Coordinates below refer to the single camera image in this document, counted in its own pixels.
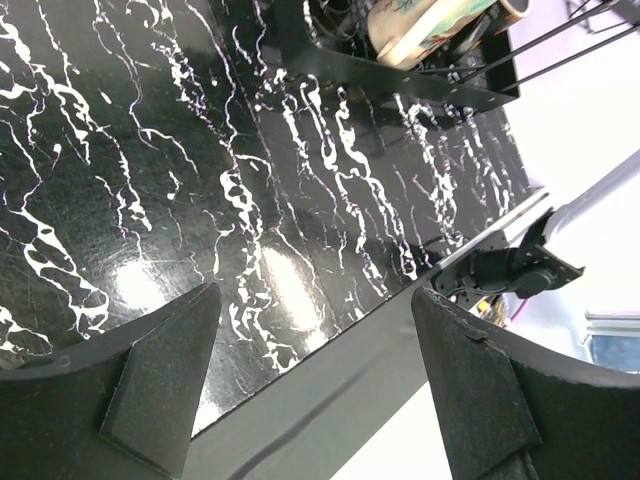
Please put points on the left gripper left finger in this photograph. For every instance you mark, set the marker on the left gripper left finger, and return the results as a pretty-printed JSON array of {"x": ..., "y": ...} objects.
[{"x": 121, "y": 405}]

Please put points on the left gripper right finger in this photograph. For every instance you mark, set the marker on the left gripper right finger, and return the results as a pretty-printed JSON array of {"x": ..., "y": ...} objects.
[{"x": 509, "y": 408}]

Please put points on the beige printed mug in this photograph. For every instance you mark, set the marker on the beige printed mug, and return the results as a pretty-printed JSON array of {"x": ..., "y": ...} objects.
[{"x": 404, "y": 33}]

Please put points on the black skull mug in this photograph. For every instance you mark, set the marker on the black skull mug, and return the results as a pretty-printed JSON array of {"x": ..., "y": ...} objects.
[{"x": 513, "y": 10}]

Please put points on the black wire dish rack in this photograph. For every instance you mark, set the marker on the black wire dish rack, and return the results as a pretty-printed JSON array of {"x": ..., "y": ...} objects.
[{"x": 327, "y": 40}]

